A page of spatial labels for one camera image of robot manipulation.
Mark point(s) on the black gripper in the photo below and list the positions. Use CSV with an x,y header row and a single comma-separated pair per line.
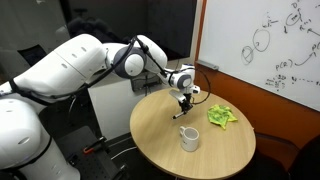
x,y
186,105

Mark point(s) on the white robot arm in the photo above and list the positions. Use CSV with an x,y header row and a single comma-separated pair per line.
x,y
77,64

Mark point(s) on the white ceramic mug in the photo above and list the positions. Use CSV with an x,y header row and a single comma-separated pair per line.
x,y
189,138

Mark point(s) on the yellow green cloth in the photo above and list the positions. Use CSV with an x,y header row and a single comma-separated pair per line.
x,y
221,115

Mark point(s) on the round wooden table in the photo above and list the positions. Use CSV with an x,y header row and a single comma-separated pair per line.
x,y
220,153

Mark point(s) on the grey whiteboard eraser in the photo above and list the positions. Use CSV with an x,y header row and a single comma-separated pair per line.
x,y
211,66

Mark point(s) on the dark chair at right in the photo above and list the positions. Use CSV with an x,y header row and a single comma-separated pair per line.
x,y
279,159

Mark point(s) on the whiteboard with drawings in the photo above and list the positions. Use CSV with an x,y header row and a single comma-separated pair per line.
x,y
272,44

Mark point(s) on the black office chair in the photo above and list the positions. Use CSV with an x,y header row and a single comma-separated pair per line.
x,y
33,54

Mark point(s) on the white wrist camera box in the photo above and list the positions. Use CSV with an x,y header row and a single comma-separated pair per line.
x,y
177,95

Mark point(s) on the black wall monitor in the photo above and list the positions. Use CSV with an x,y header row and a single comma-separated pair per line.
x,y
169,23

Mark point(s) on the orange handled clamp tool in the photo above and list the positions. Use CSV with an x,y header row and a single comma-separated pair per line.
x,y
91,148

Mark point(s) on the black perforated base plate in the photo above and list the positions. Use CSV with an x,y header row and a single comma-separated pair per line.
x,y
96,165

